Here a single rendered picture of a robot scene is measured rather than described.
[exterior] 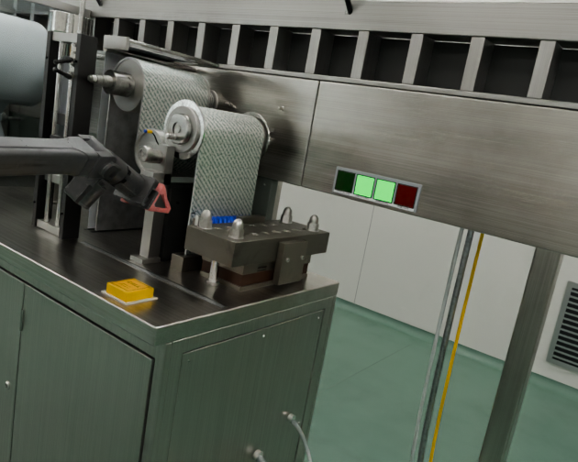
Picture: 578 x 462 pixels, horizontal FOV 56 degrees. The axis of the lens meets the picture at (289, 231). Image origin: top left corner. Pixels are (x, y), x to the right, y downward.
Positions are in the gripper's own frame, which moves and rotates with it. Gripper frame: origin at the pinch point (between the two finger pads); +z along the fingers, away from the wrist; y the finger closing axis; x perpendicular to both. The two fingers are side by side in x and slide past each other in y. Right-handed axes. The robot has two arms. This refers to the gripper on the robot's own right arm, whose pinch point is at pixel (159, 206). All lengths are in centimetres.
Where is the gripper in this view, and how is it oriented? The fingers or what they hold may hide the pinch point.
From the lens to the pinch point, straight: 132.3
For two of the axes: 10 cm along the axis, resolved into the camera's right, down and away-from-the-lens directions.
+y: 7.9, 2.4, -5.6
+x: 4.5, -8.6, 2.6
